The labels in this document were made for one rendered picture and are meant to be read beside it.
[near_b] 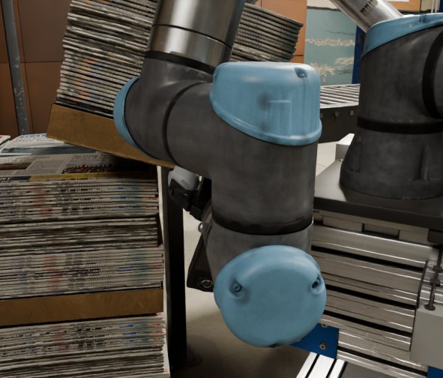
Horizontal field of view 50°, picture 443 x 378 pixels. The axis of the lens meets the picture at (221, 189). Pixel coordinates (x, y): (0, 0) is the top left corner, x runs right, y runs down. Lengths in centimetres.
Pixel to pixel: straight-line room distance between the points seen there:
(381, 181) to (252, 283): 38
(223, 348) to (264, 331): 138
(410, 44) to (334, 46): 521
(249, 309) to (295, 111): 13
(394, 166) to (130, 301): 44
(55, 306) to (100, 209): 17
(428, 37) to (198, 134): 39
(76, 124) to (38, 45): 379
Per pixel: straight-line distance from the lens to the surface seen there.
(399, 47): 65
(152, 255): 73
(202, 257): 52
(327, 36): 577
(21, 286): 78
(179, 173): 60
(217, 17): 42
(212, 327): 181
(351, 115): 167
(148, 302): 77
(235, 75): 30
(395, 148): 66
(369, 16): 126
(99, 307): 77
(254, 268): 31
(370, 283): 73
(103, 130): 62
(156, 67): 41
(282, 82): 30
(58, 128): 62
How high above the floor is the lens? 103
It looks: 18 degrees down
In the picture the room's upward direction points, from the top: straight up
